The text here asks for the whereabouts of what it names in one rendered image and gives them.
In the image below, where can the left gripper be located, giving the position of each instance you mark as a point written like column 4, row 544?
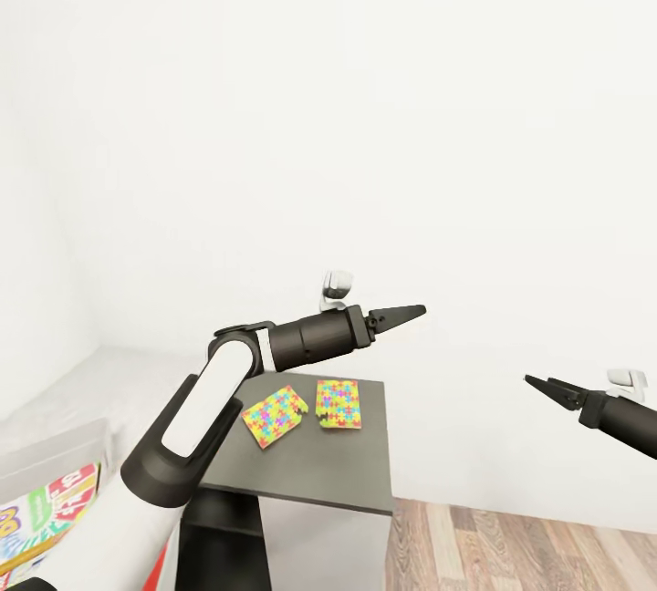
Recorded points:
column 339, row 332

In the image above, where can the toy box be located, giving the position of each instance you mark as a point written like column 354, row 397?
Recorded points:
column 26, row 469

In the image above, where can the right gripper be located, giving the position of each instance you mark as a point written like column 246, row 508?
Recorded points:
column 621, row 418

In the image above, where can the board game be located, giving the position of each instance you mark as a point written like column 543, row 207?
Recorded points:
column 40, row 519
column 23, row 571

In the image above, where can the jigsaw puzzle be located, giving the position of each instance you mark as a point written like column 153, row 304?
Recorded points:
column 274, row 416
column 340, row 401

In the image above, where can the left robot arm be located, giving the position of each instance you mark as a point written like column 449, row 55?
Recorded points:
column 117, row 542

